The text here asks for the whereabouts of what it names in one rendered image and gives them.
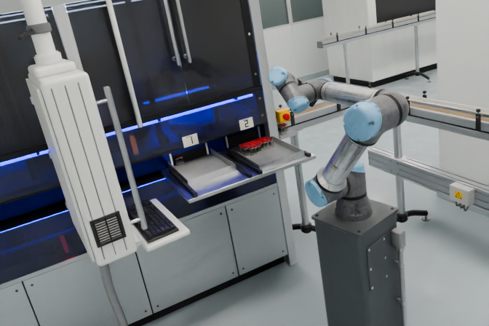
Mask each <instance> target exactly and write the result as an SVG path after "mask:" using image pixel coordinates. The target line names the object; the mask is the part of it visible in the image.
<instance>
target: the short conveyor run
mask: <svg viewBox="0 0 489 326"><path fill-rule="evenodd" d="M348 108H350V106H344V105H341V104H337V103H332V102H329V101H325V100H318V101H317V102H316V103H315V105H314V106H313V107H311V106H309V107H308V108H307V109H306V110H305V111H302V112H301V113H299V114H294V113H293V112H292V111H291V109H290V108H289V109H290V119H291V120H290V121H288V122H285V124H287V126H288V127H289V128H291V129H294V130H302V129H304V128H307V127H310V126H313V125H315V124H319V123H322V122H326V121H329V120H331V119H335V118H338V117H340V116H344V114H345V113H346V111H347V109H348Z"/></svg>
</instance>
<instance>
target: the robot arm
mask: <svg viewBox="0 0 489 326"><path fill-rule="evenodd" d="M268 79H269V82H270V83H271V84H272V85H274V86H275V87H276V89H277V90H278V92H279V93H280V95H281V96H282V97H283V99H284V100H285V102H286V104H287V106H288V107H289V108H290V109H291V111H292V112H293V113H294V114H299V113H301V112H302V111H305V110H306V109H307V108H308V107H309V106H311V107H313V106H314V105H315V103H316V102H317V101H318V100H325V101H329V102H332V103H337V104H341V105H344V106H350V108H348V109H347V111H346V113H345V114H344V117H343V122H344V123H345V124H343V127H344V129H345V135H344V137H343V139H342V140H341V142H340V143H339V145H338V147H337V149H336V150H335V152H334V153H333V155H332V156H331V158H330V160H329V162H328V163H327V165H326V166H324V167H321V168H320V169H319V170H318V172H317V174H316V175H315V177H313V178H312V179H311V178H310V179H309V180H308V181H306V183H305V190H306V194H307V196H308V198H309V199H310V201H311V202H312V203H313V204H314V205H315V206H318V207H324V206H327V205H328V204H329V203H331V202H334V201H336V200H337V203H336V206H335V214H336V216H337V217H338V218H340V219H341V220H346V221H361V220H365V219H367V218H369V217H370V216H371V215H372V214H373V206H372V205H371V203H370V200H369V198H368V196H367V186H366V177H365V173H366V171H365V166H364V164H363V163H362V162H361V161H359V159H360V157H361V156H362V155H363V153H364V152H365V150H366V149H367V147H370V146H374V145H375V144H376V143H377V141H378V140H379V138H380V137H381V136H382V134H384V133H385V132H386V131H388V130H391V129H393V128H395V127H398V126H399V125H401V124H402V123H403V122H404V121H405V120H406V118H407V117H408V113H409V105H408V102H407V100H406V98H405V97H404V96H403V95H402V94H400V93H398V92H396V91H393V90H386V89H379V90H377V91H376V90H369V89H365V88H361V87H353V86H349V85H345V84H337V83H333V81H332V80H330V79H329V78H324V79H318V80H317V81H313V82H310V83H308V82H306V83H303V82H302V81H300V80H299V79H297V78H296V77H295V76H294V75H292V74H291V73H290V72H288V71H287V70H286V69H285V68H282V67H279V66H277V67H274V68H272V69H271V70H270V71H269V74H268Z"/></svg>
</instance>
